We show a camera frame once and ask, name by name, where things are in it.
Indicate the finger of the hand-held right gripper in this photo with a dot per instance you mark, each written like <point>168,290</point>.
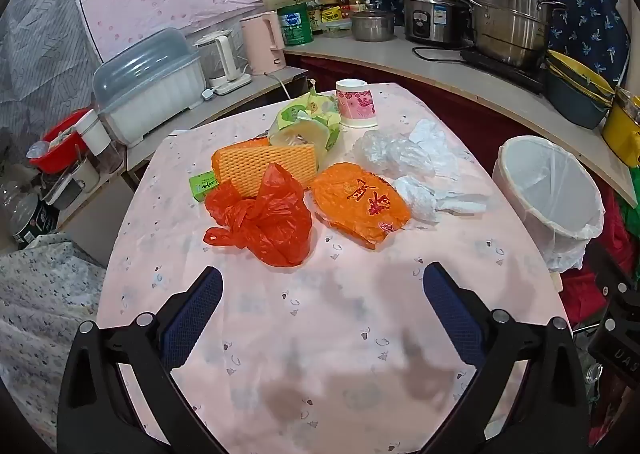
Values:
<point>612,269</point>

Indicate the dark jar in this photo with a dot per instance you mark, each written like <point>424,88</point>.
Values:
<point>314,19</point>

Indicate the black induction cooker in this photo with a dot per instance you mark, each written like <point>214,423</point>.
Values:
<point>505,72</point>

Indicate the pink printed tablecloth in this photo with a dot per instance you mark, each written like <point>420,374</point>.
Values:
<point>350,294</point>

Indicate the white lidded jar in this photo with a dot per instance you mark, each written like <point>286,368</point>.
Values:
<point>92,132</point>

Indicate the clear food container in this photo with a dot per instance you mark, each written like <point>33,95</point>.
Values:
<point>336,29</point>

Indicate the clear plastic bag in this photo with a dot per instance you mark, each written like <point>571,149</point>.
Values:
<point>390,154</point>

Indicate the small steel pot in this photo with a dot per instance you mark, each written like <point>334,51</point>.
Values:
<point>372,27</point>

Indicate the pink electric kettle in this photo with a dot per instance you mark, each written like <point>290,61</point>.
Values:
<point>262,47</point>

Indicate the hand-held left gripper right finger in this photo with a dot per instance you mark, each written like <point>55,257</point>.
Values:
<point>450,314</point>

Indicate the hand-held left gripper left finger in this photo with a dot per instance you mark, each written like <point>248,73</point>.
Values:
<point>195,314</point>

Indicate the green plastic bag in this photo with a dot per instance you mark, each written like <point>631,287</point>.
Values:
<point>631,214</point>

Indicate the yellow electric pot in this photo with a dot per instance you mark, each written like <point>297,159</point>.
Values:
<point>622,129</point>

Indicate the dark red cloth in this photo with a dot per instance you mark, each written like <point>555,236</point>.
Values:
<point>425,104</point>

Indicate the yellow green wipes packet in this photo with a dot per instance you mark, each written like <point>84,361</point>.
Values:
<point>315,107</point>

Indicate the white glass kettle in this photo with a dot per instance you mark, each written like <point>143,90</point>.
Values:
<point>220,59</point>

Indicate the dark blue plastic basin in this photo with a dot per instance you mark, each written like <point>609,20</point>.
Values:
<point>570,107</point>

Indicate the green tin can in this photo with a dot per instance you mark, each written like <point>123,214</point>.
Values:
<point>295,27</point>

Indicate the small green box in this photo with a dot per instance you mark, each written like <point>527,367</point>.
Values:
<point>202,185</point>

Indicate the red plastic bag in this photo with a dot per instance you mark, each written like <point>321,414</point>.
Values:
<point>270,224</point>

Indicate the black tin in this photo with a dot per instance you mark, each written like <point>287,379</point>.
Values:
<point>32,226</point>

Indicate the yellow plastic basin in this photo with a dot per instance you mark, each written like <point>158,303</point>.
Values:
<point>582,72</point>

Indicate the white floral cloth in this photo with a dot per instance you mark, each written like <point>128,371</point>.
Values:
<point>45,314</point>

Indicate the dish box with clear lid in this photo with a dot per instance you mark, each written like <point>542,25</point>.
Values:
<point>150,94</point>

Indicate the grey patterned sheet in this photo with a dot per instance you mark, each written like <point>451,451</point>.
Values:
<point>45,44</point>

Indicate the grey counter board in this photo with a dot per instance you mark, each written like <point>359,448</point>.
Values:
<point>400,59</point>

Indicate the orange printed plastic bag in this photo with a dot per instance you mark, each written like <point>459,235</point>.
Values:
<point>360,204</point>

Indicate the large steel steamer pot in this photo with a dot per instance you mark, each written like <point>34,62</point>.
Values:
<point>510,24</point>

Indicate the red plastic container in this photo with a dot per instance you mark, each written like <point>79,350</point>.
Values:
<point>55,144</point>

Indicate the pink printed paper cup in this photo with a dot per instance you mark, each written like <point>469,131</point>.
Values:
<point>356,104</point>

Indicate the steel rice cooker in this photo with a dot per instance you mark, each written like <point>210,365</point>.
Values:
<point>432,14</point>

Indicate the orange foam net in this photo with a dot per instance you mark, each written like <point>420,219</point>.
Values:
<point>270,159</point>

